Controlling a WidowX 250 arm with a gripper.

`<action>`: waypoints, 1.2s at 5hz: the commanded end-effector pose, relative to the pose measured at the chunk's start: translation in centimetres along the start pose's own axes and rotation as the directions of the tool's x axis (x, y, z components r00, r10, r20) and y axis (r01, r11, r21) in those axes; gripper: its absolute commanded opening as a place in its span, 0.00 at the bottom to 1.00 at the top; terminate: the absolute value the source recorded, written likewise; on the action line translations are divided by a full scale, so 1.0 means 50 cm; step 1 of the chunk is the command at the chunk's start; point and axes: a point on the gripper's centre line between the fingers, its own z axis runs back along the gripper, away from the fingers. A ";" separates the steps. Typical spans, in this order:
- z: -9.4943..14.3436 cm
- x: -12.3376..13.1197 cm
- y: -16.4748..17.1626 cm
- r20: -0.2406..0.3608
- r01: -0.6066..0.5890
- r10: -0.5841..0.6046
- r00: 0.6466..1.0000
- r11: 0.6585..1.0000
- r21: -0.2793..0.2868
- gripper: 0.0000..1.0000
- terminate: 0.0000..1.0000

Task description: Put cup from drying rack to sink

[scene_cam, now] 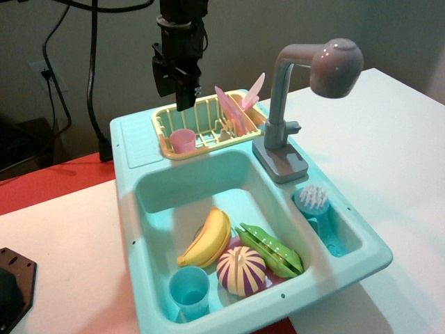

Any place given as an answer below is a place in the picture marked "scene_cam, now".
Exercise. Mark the yellow toy banana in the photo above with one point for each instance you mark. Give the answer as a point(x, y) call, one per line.
point(210, 243)

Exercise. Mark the black flexible gooseneck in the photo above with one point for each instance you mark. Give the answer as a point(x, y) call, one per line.
point(105, 150)

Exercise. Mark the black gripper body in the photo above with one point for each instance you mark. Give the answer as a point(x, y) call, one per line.
point(181, 45)

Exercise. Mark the purple striped toy onion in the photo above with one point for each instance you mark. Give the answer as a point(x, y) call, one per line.
point(241, 271)

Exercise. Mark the teal dish brush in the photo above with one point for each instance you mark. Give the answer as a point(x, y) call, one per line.
point(313, 202)

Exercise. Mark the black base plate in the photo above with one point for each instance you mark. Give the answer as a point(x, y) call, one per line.
point(18, 276)

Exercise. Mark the white wall outlet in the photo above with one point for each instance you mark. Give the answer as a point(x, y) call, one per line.
point(38, 67)

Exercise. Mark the grey toy faucet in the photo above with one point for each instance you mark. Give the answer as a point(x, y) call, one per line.
point(334, 69)

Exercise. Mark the teal toy sink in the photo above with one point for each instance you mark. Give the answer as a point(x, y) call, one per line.
point(164, 204)

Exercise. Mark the blue plastic cup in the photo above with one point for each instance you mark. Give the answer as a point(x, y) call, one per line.
point(189, 289)

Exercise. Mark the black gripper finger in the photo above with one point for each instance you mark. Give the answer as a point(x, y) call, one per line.
point(165, 85)
point(187, 88)

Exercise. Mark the pink plastic cup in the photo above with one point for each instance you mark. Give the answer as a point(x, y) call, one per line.
point(183, 140)

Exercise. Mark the pink plate in rack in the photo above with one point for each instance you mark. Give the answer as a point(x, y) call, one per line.
point(231, 111)

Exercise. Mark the red cloth mat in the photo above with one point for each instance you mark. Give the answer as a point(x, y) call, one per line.
point(53, 182)

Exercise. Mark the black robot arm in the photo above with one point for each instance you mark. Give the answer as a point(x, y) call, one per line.
point(181, 12)

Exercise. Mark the yellow drying rack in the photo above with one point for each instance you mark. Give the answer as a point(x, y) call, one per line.
point(207, 120)

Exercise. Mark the green toy pea pod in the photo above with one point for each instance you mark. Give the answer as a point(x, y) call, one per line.
point(282, 260)

